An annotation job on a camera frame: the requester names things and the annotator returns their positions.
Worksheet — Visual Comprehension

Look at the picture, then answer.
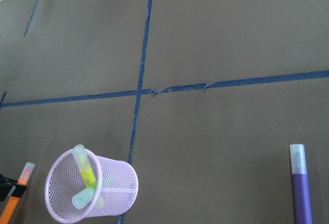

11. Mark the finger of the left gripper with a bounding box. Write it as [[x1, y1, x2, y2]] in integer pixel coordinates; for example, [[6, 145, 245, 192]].
[[1, 174, 27, 201]]

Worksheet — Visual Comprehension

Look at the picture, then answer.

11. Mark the purple highlighter pen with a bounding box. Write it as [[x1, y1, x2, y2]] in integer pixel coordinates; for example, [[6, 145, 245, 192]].
[[289, 144, 313, 224]]

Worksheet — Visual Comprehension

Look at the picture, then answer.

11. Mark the orange highlighter pen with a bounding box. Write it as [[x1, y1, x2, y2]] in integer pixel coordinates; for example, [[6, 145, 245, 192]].
[[1, 162, 35, 223]]

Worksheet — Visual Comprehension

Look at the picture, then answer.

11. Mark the yellow highlighter pen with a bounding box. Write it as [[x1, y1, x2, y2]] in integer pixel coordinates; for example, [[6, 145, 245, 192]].
[[72, 144, 97, 188]]

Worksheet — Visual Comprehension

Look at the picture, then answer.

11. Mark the green highlighter pen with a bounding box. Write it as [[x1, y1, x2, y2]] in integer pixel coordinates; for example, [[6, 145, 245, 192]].
[[71, 174, 115, 209]]

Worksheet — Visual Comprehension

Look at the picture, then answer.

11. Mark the pink mesh pen holder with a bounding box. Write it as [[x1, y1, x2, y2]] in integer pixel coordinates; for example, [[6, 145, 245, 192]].
[[44, 150, 139, 223]]

